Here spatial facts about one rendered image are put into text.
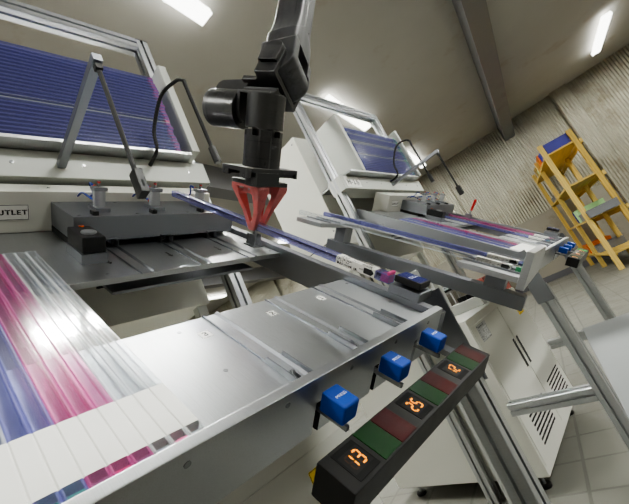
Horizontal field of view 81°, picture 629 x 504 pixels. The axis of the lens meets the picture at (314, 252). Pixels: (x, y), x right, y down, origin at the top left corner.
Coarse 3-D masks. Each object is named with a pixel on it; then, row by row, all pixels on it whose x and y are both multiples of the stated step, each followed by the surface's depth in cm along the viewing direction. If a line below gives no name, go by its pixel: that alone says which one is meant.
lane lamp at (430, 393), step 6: (414, 384) 43; (420, 384) 43; (426, 384) 43; (414, 390) 42; (420, 390) 42; (426, 390) 42; (432, 390) 42; (438, 390) 42; (426, 396) 41; (432, 396) 41; (438, 396) 41; (444, 396) 42; (432, 402) 40; (438, 402) 40
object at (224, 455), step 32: (416, 320) 53; (352, 352) 42; (384, 352) 47; (416, 352) 56; (288, 384) 34; (320, 384) 37; (352, 384) 42; (256, 416) 30; (288, 416) 34; (320, 416) 39; (192, 448) 26; (224, 448) 29; (256, 448) 32; (288, 448) 36; (128, 480) 23; (160, 480) 25; (192, 480) 27; (224, 480) 30
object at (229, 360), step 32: (320, 288) 66; (352, 288) 68; (192, 320) 48; (224, 320) 49; (256, 320) 50; (288, 320) 52; (320, 320) 53; (352, 320) 55; (384, 320) 56; (160, 352) 40; (192, 352) 41; (224, 352) 42; (256, 352) 43; (288, 352) 44; (320, 352) 45; (192, 384) 36; (224, 384) 36; (256, 384) 37; (224, 416) 32
